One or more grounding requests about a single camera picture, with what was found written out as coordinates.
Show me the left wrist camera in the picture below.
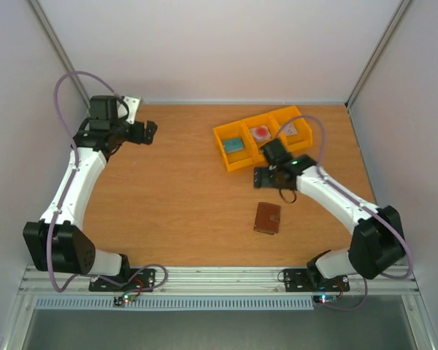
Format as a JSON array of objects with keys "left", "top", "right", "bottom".
[{"left": 118, "top": 96, "right": 143, "bottom": 125}]

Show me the brown leather card holder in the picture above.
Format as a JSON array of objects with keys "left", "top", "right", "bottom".
[{"left": 253, "top": 202, "right": 281, "bottom": 235}]

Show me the grey slotted cable duct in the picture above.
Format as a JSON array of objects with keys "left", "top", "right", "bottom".
[{"left": 35, "top": 296, "right": 314, "bottom": 311}]

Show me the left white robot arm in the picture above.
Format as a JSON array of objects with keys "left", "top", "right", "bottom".
[{"left": 23, "top": 96, "right": 157, "bottom": 290}]

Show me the yellow three-compartment bin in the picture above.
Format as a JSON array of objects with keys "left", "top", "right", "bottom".
[{"left": 213, "top": 106, "right": 313, "bottom": 172}]

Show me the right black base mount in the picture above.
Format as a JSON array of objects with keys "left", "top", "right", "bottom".
[{"left": 278, "top": 268, "right": 350, "bottom": 292}]

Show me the red circle card stack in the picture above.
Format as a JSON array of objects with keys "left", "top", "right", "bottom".
[{"left": 250, "top": 125, "right": 271, "bottom": 143}]

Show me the right circuit board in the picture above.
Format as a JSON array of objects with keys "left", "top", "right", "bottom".
[{"left": 313, "top": 294, "right": 339, "bottom": 304}]

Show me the circuit board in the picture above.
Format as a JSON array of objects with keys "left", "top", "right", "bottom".
[
  {"left": 112, "top": 294, "right": 138, "bottom": 308},
  {"left": 313, "top": 294, "right": 339, "bottom": 304}
]

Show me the teal card stack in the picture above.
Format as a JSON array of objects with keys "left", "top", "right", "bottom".
[{"left": 222, "top": 137, "right": 245, "bottom": 154}]

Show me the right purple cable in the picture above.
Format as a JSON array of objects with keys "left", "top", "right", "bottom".
[{"left": 277, "top": 114, "right": 414, "bottom": 311}]

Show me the aluminium front rail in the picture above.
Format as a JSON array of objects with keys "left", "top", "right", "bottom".
[{"left": 18, "top": 266, "right": 420, "bottom": 297}]

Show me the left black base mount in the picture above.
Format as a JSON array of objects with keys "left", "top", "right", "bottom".
[{"left": 88, "top": 268, "right": 155, "bottom": 292}]

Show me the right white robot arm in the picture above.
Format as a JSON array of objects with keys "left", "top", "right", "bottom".
[{"left": 254, "top": 139, "right": 408, "bottom": 289}]

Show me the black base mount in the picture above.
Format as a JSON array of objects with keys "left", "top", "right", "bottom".
[
  {"left": 278, "top": 268, "right": 350, "bottom": 292},
  {"left": 88, "top": 268, "right": 155, "bottom": 292}
]

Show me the left circuit board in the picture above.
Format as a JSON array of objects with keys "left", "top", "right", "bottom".
[{"left": 112, "top": 294, "right": 138, "bottom": 308}]

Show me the grey white card stack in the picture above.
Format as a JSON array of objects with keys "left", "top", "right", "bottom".
[{"left": 283, "top": 122, "right": 298, "bottom": 137}]

